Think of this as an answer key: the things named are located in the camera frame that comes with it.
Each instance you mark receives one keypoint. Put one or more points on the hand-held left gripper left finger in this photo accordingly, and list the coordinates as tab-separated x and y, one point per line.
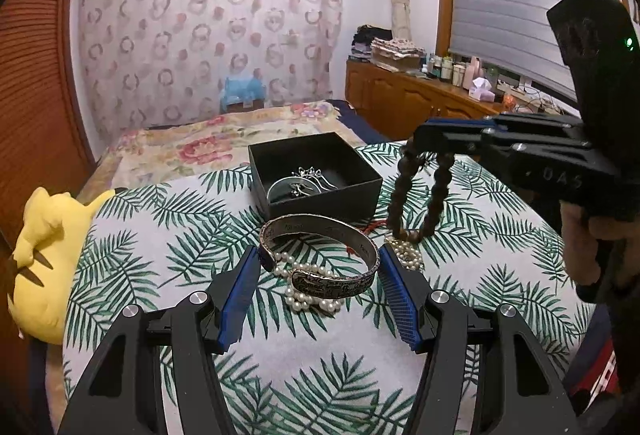
240	300

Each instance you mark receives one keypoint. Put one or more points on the thin silver bangle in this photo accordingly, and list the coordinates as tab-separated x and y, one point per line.
274	190

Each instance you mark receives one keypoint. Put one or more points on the black jewelry box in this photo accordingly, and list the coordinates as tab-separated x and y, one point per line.
320	205

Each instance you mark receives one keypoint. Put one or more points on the pink tissue box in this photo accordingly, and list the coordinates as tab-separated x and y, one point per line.
482	89

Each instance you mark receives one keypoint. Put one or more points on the wooden louvred wardrobe door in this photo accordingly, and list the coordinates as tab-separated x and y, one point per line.
35	90

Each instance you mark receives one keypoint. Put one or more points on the silver hair pin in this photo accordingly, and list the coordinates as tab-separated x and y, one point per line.
312	176

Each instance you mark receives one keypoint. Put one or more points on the red and black bag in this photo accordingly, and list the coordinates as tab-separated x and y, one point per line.
597	367

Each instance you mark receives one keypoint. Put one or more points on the person's right hand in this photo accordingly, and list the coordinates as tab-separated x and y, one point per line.
580	250

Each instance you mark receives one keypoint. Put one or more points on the blue plush toy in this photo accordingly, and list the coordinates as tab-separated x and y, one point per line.
241	90

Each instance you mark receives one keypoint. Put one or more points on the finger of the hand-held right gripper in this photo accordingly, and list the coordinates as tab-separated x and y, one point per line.
460	120
550	165

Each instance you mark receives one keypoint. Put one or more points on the row of cosmetic bottles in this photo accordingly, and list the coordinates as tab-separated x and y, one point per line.
452	67

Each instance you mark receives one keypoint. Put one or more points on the stack of folded clothes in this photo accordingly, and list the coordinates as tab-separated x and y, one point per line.
385	47

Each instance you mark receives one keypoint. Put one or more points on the floral bedspread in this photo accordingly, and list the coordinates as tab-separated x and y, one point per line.
200	140

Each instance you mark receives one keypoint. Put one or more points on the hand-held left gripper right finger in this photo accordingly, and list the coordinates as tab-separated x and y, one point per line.
397	300

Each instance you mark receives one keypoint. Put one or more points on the wooden cabinet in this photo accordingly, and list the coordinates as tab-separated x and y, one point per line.
400	100

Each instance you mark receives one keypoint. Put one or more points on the yellow plush toy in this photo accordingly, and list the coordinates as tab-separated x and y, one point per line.
45	265

